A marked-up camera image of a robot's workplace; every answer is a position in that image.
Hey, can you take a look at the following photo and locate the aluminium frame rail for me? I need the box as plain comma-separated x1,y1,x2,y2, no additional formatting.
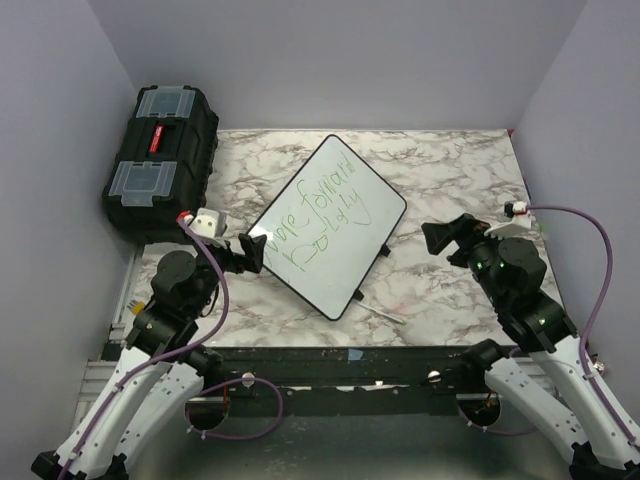
54,239,621,480

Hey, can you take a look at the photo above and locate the white whiteboard black frame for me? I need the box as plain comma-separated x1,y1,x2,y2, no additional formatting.
248,134,407,321

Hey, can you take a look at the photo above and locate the black mounting rail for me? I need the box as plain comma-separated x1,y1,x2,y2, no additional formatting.
192,340,509,418

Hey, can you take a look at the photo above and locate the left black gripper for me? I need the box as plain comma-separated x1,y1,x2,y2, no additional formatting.
189,231,266,316

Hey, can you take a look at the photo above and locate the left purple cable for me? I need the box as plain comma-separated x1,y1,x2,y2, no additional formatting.
57,219,285,480

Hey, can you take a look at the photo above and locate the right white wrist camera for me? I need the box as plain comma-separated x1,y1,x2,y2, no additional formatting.
484,201,532,239

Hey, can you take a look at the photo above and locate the blue tape piece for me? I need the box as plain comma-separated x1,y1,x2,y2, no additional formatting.
347,348,364,362

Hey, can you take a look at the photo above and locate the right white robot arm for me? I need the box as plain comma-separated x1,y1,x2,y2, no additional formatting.
421,206,639,479

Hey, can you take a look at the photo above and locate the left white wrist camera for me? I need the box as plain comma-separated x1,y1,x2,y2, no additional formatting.
177,207,227,247

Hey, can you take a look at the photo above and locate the red brown connector plug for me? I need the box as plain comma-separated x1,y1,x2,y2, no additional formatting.
590,354,606,375

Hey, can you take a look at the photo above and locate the green white whiteboard marker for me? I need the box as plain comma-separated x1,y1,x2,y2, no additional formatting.
356,301,406,325

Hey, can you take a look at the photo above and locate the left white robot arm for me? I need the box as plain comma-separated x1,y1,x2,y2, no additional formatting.
31,234,267,479

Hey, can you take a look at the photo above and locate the black plastic toolbox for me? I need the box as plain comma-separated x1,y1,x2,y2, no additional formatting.
101,85,219,245

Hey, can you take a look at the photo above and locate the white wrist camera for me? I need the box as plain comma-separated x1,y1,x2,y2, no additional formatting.
177,207,227,247
484,201,532,239

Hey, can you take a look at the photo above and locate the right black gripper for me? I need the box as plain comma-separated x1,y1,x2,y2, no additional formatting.
422,210,512,306

